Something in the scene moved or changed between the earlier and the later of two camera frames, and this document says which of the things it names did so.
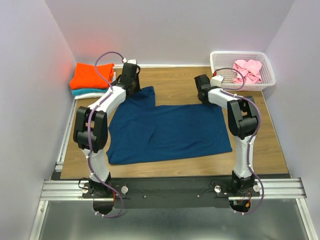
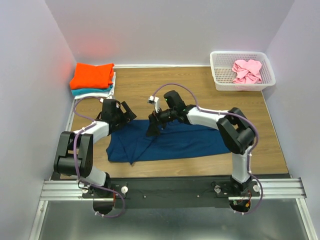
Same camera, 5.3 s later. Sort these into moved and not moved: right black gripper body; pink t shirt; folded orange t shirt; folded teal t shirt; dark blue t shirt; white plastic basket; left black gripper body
Moved: right black gripper body; dark blue t shirt; left black gripper body
Not moved: pink t shirt; folded teal t shirt; folded orange t shirt; white plastic basket
